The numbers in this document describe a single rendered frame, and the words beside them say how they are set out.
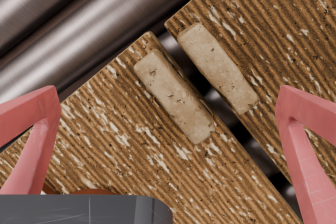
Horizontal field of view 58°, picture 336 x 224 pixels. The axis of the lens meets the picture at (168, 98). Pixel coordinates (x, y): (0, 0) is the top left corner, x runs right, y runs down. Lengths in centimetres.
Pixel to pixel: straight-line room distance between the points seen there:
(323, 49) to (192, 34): 9
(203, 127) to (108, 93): 7
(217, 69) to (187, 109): 3
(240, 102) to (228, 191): 8
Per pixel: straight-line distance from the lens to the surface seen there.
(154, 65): 17
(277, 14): 20
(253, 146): 24
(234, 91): 17
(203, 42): 17
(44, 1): 24
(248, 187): 23
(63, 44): 23
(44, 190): 24
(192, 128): 18
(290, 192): 26
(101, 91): 21
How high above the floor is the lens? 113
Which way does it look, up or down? 76 degrees down
